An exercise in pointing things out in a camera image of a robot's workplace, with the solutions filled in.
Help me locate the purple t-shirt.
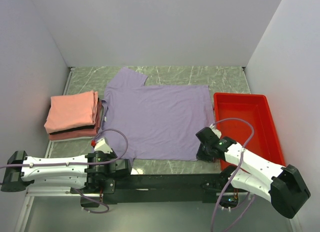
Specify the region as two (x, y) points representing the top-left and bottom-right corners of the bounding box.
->
(102, 68), (215, 161)

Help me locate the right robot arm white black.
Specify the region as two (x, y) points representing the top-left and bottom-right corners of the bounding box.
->
(196, 127), (311, 219)

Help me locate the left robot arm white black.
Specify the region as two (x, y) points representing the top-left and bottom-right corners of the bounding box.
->
(0, 151), (132, 193)

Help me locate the folded dusty red t-shirt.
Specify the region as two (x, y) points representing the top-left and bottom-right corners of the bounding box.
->
(48, 100), (103, 141)

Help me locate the folded black t-shirt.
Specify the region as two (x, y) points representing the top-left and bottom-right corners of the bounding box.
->
(47, 99), (101, 135)

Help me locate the red plastic bin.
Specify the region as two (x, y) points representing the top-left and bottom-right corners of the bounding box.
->
(213, 93), (286, 166)

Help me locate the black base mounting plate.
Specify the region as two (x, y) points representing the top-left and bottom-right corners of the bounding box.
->
(80, 172), (228, 208)

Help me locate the folded salmon pink t-shirt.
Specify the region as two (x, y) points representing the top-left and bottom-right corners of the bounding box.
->
(44, 90), (99, 134)

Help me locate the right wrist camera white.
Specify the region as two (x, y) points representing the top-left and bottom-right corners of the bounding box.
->
(209, 124), (222, 138)

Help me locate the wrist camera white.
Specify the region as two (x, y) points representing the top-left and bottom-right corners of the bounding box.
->
(91, 137), (113, 154)
(209, 124), (222, 138)

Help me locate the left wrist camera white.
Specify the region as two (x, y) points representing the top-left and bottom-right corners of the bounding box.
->
(91, 137), (113, 154)

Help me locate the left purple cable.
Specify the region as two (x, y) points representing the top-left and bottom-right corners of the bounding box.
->
(0, 128), (130, 214)

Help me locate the aluminium rail frame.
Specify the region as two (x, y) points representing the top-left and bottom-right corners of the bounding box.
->
(14, 67), (75, 232)

